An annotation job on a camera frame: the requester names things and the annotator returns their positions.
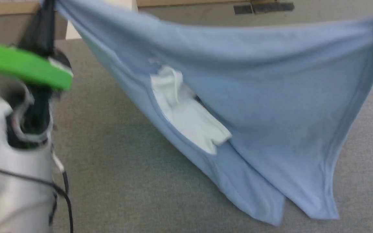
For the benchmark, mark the dark metal floor plate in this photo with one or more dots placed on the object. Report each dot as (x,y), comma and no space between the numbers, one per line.
(264,7)

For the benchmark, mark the light blue white-sleeved garment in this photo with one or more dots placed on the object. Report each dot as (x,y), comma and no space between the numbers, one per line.
(254,97)

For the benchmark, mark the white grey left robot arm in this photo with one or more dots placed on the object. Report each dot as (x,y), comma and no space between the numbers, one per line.
(8,181)

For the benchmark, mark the light wooden base board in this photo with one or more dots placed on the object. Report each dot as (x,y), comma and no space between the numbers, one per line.
(5,7)

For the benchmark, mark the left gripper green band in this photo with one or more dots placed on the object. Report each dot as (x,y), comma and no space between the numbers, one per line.
(21,64)

